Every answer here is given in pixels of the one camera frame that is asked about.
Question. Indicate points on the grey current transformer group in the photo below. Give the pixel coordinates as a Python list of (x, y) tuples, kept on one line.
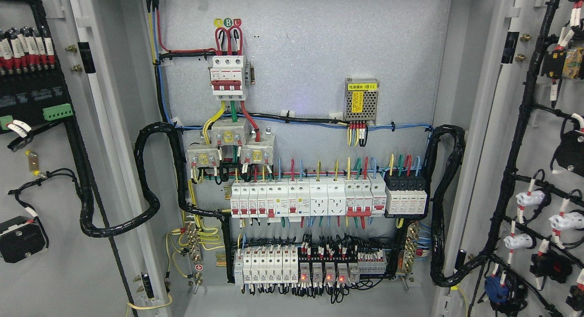
[(235, 142)]

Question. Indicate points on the white socket breaker row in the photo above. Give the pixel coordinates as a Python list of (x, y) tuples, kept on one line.
[(309, 197)]

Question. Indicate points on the metal power supply module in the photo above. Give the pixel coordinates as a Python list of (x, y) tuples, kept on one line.
[(361, 96)]

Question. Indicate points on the red white main breaker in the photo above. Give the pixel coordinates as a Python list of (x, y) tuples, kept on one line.
[(230, 78)]

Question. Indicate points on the relay and terminal row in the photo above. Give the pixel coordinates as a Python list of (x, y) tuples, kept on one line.
[(310, 267)]

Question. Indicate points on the black surge protector block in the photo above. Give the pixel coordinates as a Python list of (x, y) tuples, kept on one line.
[(406, 196)]

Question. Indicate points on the brass ground terminal bar left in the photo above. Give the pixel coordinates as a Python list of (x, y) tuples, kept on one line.
[(194, 252)]

